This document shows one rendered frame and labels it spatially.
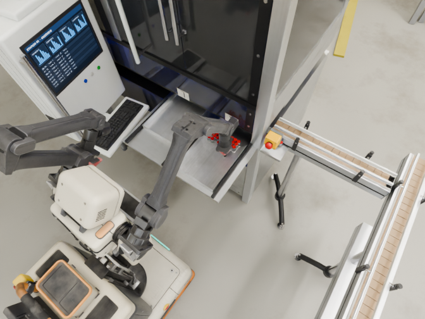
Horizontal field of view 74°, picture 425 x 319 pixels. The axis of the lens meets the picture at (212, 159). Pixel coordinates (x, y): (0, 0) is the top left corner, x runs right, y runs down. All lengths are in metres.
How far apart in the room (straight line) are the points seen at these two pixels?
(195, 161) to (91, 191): 0.71
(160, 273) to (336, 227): 1.42
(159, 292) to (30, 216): 1.39
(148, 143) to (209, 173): 0.42
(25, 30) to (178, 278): 1.59
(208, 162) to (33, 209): 1.79
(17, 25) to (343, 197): 2.45
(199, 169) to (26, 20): 1.04
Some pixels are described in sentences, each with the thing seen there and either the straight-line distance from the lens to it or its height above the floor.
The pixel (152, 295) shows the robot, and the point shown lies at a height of 0.28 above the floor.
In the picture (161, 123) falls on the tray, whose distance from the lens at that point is 1.77.
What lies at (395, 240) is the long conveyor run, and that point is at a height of 0.93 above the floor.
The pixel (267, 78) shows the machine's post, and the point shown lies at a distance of 1.24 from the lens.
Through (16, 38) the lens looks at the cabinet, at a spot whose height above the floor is 1.51.
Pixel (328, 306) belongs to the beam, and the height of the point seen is 0.55.
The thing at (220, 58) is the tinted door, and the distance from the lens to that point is 1.34.
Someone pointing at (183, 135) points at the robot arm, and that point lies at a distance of 0.92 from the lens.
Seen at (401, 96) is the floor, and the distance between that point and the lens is 3.58.
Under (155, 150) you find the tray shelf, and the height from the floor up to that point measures 0.88.
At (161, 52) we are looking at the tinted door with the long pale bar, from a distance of 1.62.
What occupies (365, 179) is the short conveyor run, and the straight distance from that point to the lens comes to 1.65.
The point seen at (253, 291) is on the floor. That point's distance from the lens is 2.28.
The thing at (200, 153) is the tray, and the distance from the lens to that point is 1.62.
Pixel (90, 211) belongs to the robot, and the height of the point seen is 1.36.
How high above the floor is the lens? 2.26
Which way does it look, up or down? 60 degrees down
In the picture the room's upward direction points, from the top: 4 degrees counter-clockwise
